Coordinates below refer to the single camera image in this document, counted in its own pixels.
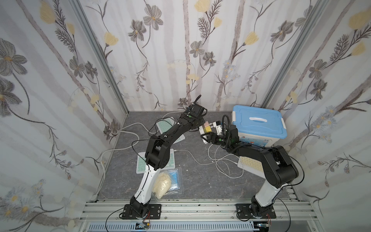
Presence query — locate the bag of blue masks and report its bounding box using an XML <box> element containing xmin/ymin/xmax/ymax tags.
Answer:
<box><xmin>152</xmin><ymin>168</ymin><xmax>183</xmax><ymax>198</ymax></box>

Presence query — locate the cream cloth bundle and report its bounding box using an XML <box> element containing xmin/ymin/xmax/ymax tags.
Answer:
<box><xmin>152</xmin><ymin>172</ymin><xmax>172</xmax><ymax>199</ymax></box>

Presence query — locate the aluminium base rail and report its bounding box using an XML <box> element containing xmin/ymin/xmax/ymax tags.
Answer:
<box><xmin>77</xmin><ymin>199</ymin><xmax>324</xmax><ymax>232</ymax></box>

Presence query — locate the thick white power cord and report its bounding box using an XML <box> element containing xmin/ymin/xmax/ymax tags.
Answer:
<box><xmin>92</xmin><ymin>111</ymin><xmax>186</xmax><ymax>201</ymax></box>

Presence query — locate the white power strip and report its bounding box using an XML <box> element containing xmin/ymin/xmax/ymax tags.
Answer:
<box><xmin>199</xmin><ymin>125</ymin><xmax>206</xmax><ymax>135</ymax></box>

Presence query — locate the blue lid storage box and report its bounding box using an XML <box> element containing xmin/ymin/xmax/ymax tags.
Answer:
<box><xmin>232</xmin><ymin>105</ymin><xmax>288</xmax><ymax>147</ymax></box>

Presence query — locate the black USB cable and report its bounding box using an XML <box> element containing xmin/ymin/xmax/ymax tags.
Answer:
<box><xmin>131</xmin><ymin>115</ymin><xmax>201</xmax><ymax>154</ymax></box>

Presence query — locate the white USB cable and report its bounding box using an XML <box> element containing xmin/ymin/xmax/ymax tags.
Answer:
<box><xmin>173</xmin><ymin>149</ymin><xmax>215</xmax><ymax>167</ymax></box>

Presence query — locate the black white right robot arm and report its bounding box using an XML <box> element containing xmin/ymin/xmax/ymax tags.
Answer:
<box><xmin>199</xmin><ymin>125</ymin><xmax>299</xmax><ymax>218</ymax></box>

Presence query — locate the white cable yellow keyboard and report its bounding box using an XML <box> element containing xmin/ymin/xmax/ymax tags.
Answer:
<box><xmin>207</xmin><ymin>145</ymin><xmax>244</xmax><ymax>179</ymax></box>

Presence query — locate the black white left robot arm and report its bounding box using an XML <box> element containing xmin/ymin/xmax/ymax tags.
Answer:
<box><xmin>126</xmin><ymin>103</ymin><xmax>207</xmax><ymax>218</ymax></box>

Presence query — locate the green white keyboard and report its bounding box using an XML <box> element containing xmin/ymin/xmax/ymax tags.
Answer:
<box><xmin>155</xmin><ymin>117</ymin><xmax>185</xmax><ymax>145</ymax></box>
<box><xmin>136</xmin><ymin>149</ymin><xmax>175</xmax><ymax>174</ymax></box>

